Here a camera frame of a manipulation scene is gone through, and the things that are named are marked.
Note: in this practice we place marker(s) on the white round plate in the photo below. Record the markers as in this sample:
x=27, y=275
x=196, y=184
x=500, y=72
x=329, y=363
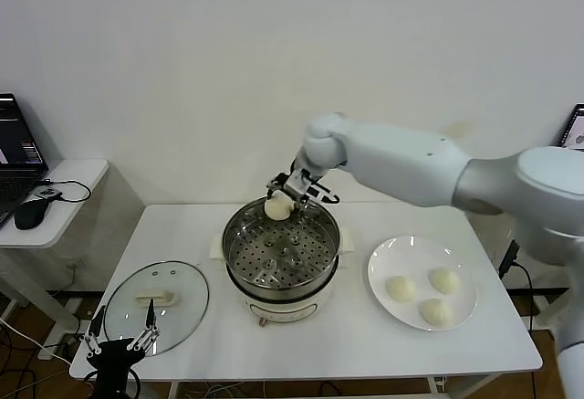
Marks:
x=383, y=280

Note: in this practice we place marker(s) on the perforated steel steamer basket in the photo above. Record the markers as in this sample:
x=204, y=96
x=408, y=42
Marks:
x=246, y=244

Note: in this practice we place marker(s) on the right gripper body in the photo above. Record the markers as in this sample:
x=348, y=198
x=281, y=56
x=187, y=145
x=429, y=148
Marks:
x=299, y=181

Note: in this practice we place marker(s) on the small black usb device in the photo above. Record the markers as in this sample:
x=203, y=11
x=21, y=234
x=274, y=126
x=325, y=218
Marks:
x=48, y=193

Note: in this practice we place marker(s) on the cream electric cooking pot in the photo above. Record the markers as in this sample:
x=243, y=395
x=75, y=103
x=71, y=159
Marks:
x=283, y=307

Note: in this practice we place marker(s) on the black laptop pink screen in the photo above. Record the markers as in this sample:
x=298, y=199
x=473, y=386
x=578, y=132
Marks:
x=576, y=129

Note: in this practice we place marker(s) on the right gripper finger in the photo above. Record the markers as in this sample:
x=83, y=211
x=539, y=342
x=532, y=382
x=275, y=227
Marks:
x=276, y=183
x=303, y=198

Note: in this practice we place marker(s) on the white rounded side table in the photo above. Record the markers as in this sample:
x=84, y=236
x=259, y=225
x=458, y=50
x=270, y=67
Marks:
x=77, y=180

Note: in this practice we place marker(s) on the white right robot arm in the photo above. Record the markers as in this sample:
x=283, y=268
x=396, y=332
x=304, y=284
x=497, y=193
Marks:
x=410, y=166

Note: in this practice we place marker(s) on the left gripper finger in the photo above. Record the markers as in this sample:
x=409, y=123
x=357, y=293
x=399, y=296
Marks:
x=96, y=326
x=149, y=317

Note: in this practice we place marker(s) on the black computer mouse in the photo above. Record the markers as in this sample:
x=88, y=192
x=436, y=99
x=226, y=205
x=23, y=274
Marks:
x=29, y=214

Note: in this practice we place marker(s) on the white steamed baozi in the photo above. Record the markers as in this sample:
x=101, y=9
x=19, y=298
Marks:
x=445, y=280
x=277, y=207
x=401, y=288
x=435, y=312

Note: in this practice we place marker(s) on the black laptop dark screen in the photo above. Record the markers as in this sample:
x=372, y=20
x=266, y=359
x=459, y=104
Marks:
x=18, y=143

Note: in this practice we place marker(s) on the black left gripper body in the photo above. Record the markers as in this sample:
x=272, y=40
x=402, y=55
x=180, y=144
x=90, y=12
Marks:
x=114, y=358

